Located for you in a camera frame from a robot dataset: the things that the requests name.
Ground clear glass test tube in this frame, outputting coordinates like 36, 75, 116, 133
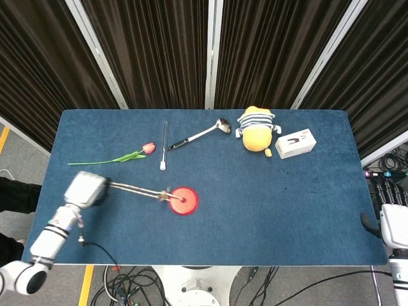
159, 119, 169, 171

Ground tangled black floor cables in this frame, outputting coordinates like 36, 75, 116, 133
91, 266, 175, 306

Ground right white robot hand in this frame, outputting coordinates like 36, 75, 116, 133
360, 203, 408, 249

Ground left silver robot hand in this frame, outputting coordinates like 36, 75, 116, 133
64, 171, 111, 210

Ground white cardboard box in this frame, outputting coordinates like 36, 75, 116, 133
275, 128, 317, 160

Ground black power strip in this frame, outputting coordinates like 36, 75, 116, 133
363, 170, 408, 179

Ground coiled black cables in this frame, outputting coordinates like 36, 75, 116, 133
366, 152, 408, 207

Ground black fabric object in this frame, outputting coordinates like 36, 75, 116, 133
0, 177, 43, 215

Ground red disc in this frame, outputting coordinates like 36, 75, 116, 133
168, 186, 199, 215

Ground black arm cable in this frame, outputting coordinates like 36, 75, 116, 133
78, 234, 120, 272

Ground white partition post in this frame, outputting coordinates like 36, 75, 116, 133
204, 0, 222, 110
65, 0, 129, 110
290, 0, 364, 110

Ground dark brown curtain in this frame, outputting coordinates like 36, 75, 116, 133
301, 0, 408, 159
82, 0, 211, 110
0, 0, 120, 153
214, 0, 353, 110

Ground blue fabric table cover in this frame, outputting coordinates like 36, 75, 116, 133
21, 109, 389, 266

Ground steel ladle black handle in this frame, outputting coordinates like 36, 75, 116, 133
167, 118, 231, 151

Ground yellow plush toy striped shirt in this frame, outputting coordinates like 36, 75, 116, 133
235, 106, 282, 158

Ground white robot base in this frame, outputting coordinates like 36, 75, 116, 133
152, 265, 253, 306

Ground long black floor cable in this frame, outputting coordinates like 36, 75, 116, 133
285, 270, 393, 306

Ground artificial red tulip flower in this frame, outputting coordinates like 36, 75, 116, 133
67, 142, 156, 166

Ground white partition rail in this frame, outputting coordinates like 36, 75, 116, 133
0, 116, 52, 157
361, 129, 408, 167

